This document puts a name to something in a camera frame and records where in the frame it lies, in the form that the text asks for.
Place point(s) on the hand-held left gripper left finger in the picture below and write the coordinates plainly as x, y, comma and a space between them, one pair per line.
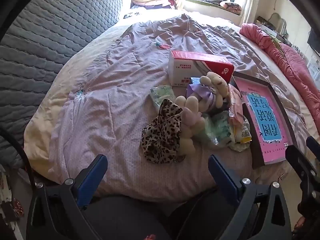
91, 180

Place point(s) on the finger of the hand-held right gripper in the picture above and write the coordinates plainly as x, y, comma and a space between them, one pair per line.
313, 145
300, 167

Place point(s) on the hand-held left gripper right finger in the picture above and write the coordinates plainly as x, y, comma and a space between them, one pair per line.
225, 177

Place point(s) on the green print tissue pack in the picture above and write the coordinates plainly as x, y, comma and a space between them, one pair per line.
162, 93
218, 130

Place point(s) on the yellow white snack packet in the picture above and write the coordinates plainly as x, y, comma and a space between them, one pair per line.
242, 132

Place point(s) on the peach puff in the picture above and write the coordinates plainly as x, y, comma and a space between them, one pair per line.
235, 105

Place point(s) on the leopard print scrunchie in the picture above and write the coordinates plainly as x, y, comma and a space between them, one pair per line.
162, 135

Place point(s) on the plush bear pink hat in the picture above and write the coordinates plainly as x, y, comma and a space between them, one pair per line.
188, 105

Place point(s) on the plush bear purple dress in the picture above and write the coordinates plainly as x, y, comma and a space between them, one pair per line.
215, 82

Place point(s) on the pink blue book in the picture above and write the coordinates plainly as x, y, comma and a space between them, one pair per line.
265, 120

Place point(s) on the person's dark pants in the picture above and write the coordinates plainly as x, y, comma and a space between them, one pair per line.
140, 220

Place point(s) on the white drawer cabinet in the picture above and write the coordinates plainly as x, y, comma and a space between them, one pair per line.
313, 67

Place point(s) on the red glittery object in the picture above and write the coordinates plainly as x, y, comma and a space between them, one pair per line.
16, 206

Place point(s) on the pink quilt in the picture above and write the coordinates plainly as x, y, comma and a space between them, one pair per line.
292, 65

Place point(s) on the black television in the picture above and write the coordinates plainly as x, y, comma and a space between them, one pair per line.
314, 41

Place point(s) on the lilac floral duvet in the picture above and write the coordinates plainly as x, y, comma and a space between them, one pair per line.
120, 80

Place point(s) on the green striped cloth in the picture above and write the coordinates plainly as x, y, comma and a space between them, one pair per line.
276, 42

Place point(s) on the red white tissue box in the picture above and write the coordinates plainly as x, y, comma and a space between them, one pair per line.
195, 65

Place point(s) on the vanity mirror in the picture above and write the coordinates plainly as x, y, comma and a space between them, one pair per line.
277, 22

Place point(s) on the grey quilted headboard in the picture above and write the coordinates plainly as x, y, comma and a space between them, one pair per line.
50, 42

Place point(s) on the patterned pillow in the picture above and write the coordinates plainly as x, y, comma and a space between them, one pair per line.
231, 6

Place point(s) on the green window seat mat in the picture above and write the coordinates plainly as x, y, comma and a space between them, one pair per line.
200, 5

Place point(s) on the grey crumpled cloth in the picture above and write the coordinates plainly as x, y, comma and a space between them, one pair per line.
210, 0

